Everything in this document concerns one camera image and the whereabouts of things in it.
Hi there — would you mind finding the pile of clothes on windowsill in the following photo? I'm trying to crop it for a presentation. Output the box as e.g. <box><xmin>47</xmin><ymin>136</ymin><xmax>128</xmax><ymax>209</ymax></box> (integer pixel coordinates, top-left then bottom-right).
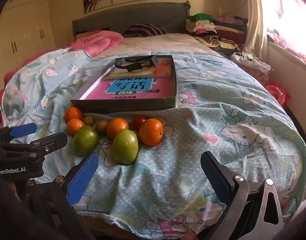
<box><xmin>268</xmin><ymin>30</ymin><xmax>306</xmax><ymax>68</ymax></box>

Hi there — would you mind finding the striped pillow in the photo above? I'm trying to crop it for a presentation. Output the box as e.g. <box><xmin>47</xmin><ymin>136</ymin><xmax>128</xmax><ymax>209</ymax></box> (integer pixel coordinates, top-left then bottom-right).
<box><xmin>123</xmin><ymin>24</ymin><xmax>168</xmax><ymax>37</ymax></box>

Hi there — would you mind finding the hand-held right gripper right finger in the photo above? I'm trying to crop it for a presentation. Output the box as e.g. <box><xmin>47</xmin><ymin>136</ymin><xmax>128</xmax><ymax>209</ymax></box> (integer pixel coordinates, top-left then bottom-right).
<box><xmin>198</xmin><ymin>151</ymin><xmax>285</xmax><ymax>240</ymax></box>

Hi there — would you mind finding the white plastic bag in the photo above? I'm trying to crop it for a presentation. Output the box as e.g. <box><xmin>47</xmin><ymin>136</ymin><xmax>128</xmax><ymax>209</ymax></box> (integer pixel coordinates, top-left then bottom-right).
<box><xmin>230</xmin><ymin>52</ymin><xmax>271</xmax><ymax>73</ymax></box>

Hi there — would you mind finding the red bag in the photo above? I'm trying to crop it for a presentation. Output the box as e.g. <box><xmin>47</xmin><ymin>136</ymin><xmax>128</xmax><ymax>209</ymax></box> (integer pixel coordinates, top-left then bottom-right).
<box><xmin>265</xmin><ymin>81</ymin><xmax>290</xmax><ymax>107</ymax></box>

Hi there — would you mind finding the small brownish green fruit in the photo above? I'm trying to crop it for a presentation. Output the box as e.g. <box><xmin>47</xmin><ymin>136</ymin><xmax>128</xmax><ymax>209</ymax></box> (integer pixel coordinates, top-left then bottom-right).
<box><xmin>95</xmin><ymin>121</ymin><xmax>108</xmax><ymax>135</ymax></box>
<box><xmin>82</xmin><ymin>115</ymin><xmax>95</xmax><ymax>127</ymax></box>

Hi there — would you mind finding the green-yellow citrus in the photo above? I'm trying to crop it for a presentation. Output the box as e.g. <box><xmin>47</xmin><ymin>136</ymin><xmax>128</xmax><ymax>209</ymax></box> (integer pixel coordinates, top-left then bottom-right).
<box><xmin>111</xmin><ymin>129</ymin><xmax>139</xmax><ymax>165</ymax></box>

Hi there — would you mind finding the cream curtain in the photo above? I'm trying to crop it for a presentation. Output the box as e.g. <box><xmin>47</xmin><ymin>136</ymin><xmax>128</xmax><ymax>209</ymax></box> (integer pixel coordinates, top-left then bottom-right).
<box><xmin>244</xmin><ymin>0</ymin><xmax>280</xmax><ymax>60</ymax></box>

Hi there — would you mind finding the large green citrus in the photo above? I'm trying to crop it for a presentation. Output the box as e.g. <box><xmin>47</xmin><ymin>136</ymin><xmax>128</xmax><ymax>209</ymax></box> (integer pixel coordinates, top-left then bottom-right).
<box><xmin>73</xmin><ymin>125</ymin><xmax>99</xmax><ymax>156</ymax></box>

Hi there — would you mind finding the cartoon cat printed blanket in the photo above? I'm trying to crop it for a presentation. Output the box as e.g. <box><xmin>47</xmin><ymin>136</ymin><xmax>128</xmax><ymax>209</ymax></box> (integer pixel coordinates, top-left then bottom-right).
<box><xmin>1</xmin><ymin>47</ymin><xmax>306</xmax><ymax>233</ymax></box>

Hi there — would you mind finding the stack of folded clothes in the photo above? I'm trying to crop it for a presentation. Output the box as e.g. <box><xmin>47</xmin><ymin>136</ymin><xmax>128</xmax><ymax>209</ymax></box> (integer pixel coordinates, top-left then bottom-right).
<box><xmin>185</xmin><ymin>13</ymin><xmax>249</xmax><ymax>53</ymax></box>

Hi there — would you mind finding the grey green headboard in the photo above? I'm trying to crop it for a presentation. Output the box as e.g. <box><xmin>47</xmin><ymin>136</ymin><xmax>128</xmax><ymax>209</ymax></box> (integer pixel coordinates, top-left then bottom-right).
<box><xmin>72</xmin><ymin>2</ymin><xmax>192</xmax><ymax>42</ymax></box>

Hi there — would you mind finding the beige bed sheet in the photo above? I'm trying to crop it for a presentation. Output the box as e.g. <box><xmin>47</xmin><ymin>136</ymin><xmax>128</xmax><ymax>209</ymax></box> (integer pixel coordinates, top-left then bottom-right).
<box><xmin>93</xmin><ymin>34</ymin><xmax>218</xmax><ymax>58</ymax></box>

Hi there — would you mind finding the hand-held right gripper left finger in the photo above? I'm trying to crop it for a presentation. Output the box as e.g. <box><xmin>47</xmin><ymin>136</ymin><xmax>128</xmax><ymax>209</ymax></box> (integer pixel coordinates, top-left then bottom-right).
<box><xmin>26</xmin><ymin>151</ymin><xmax>100</xmax><ymax>240</ymax></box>

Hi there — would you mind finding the cream wardrobe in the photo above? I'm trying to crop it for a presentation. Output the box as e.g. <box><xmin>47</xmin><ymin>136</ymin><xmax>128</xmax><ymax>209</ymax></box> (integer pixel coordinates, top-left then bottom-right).
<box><xmin>0</xmin><ymin>0</ymin><xmax>56</xmax><ymax>80</ymax></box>

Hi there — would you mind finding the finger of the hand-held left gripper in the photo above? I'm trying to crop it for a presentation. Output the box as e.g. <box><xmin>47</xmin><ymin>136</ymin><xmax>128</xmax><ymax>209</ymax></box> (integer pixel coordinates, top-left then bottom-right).
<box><xmin>0</xmin><ymin>132</ymin><xmax>68</xmax><ymax>159</ymax></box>
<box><xmin>0</xmin><ymin>123</ymin><xmax>38</xmax><ymax>144</ymax></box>

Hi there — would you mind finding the small red fruit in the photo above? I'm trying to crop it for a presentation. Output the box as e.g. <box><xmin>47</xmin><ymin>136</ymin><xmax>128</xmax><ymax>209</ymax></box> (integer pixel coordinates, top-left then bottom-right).
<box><xmin>132</xmin><ymin>115</ymin><xmax>146</xmax><ymax>131</ymax></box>

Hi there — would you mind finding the pink book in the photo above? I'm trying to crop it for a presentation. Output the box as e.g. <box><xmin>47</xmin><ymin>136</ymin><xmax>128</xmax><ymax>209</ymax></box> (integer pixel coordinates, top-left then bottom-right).
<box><xmin>81</xmin><ymin>77</ymin><xmax>176</xmax><ymax>100</ymax></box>

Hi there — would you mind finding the large orange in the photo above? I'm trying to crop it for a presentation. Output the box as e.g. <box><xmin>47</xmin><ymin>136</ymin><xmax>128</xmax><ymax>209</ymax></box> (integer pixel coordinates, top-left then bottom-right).
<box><xmin>139</xmin><ymin>118</ymin><xmax>164</xmax><ymax>146</ymax></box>

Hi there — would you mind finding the shallow cardboard box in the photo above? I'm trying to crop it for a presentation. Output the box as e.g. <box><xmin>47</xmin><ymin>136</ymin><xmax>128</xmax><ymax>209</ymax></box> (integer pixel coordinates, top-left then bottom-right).
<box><xmin>70</xmin><ymin>54</ymin><xmax>179</xmax><ymax>113</ymax></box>

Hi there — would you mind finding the pink quilt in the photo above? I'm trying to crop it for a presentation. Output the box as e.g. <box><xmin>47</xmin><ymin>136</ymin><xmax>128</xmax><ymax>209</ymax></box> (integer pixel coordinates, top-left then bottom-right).
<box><xmin>0</xmin><ymin>30</ymin><xmax>125</xmax><ymax>130</ymax></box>

